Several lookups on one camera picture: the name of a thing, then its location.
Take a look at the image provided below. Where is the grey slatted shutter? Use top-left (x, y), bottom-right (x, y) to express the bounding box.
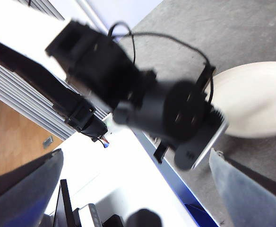
top-left (0, 58), bottom-right (112, 142)

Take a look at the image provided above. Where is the grey floor socket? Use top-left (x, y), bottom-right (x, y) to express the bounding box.
top-left (42, 136), bottom-right (54, 149)

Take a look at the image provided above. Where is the cream yellow plate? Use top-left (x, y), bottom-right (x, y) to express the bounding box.
top-left (207, 61), bottom-right (276, 139)

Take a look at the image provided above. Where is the black rounded object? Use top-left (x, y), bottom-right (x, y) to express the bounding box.
top-left (126, 208), bottom-right (164, 227)

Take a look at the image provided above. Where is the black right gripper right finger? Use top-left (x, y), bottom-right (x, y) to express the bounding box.
top-left (209, 148), bottom-right (276, 227)

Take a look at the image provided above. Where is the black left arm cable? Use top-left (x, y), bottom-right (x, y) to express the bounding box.
top-left (107, 21), bottom-right (216, 105)

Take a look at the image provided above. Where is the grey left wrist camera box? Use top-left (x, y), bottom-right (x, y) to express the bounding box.
top-left (174, 108), bottom-right (229, 171)

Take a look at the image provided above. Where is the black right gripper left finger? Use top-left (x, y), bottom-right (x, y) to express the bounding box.
top-left (0, 148), bottom-right (64, 227)

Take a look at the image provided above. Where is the black monitor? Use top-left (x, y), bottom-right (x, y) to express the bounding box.
top-left (52, 179), bottom-right (76, 227)

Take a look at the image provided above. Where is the black arm link with wires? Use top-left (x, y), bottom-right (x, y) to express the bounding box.
top-left (0, 36), bottom-right (109, 148)

